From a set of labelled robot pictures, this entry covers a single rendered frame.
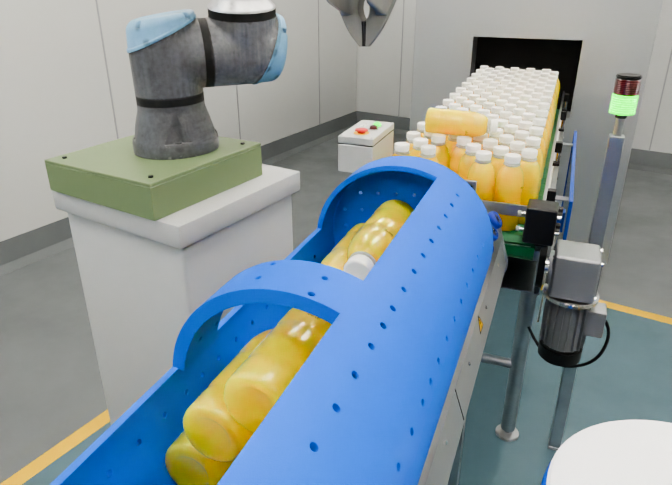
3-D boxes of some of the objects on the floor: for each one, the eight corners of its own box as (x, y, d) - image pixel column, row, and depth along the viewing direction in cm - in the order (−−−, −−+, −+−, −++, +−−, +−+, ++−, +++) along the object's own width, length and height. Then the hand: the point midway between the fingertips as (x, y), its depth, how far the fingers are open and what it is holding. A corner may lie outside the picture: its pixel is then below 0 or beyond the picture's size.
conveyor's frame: (358, 468, 193) (364, 217, 156) (453, 259, 332) (468, 101, 295) (507, 512, 177) (552, 246, 140) (541, 274, 316) (569, 108, 279)
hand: (367, 31), depth 54 cm, fingers closed
